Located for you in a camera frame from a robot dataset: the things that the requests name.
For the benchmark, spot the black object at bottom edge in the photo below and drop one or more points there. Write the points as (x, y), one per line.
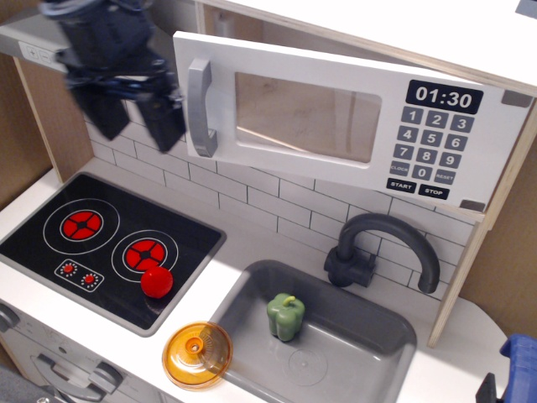
(487, 392)

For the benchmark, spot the blue plastic object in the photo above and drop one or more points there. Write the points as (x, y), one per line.
(521, 351)

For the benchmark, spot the grey toy sink basin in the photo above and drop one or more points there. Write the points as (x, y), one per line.
(348, 349)

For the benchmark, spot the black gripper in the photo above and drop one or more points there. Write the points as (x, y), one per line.
(109, 58)

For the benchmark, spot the black toy stove top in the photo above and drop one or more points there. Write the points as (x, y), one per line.
(92, 241)

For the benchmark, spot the grey toy range hood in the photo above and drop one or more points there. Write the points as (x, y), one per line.
(33, 37)

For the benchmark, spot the grey toy oven front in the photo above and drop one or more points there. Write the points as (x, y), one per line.
(74, 373)

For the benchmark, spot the green toy bell pepper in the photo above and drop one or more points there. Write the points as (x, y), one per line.
(285, 315)

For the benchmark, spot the orange transparent pot lid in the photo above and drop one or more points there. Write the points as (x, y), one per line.
(197, 355)

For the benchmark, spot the white toy microwave door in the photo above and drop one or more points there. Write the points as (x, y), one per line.
(364, 123)

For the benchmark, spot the red toy tomato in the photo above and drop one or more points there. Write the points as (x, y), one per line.
(157, 282)

